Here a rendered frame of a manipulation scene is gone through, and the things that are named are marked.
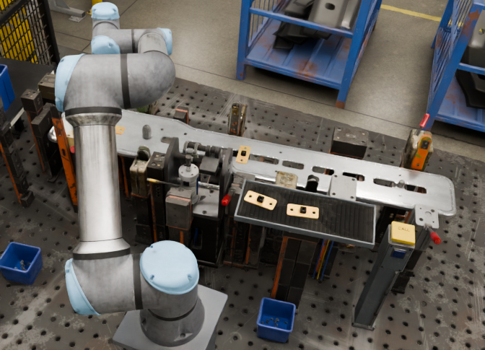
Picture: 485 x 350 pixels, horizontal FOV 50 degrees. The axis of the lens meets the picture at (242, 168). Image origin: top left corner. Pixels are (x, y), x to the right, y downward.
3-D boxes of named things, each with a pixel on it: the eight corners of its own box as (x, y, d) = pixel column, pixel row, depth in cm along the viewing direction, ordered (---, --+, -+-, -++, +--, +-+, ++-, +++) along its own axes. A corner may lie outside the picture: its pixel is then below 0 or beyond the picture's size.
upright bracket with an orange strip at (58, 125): (83, 211, 193) (59, 105, 158) (81, 213, 192) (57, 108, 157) (76, 209, 194) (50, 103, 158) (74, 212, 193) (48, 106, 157)
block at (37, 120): (68, 162, 210) (54, 103, 189) (54, 183, 202) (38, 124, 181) (60, 161, 211) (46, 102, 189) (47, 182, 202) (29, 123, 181)
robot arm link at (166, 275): (201, 315, 113) (202, 281, 103) (137, 322, 110) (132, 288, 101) (195, 268, 121) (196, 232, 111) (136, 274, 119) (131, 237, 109)
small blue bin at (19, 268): (47, 263, 177) (42, 247, 170) (32, 288, 170) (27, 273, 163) (16, 256, 178) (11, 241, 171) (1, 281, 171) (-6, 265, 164)
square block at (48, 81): (81, 147, 217) (67, 75, 191) (73, 160, 211) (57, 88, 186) (63, 143, 218) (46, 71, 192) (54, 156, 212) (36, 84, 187)
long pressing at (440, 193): (452, 173, 180) (453, 169, 179) (457, 223, 164) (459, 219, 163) (72, 100, 193) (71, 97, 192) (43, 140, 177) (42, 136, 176)
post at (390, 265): (374, 310, 173) (415, 228, 142) (374, 331, 168) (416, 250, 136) (351, 305, 174) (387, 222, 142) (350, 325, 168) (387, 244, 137)
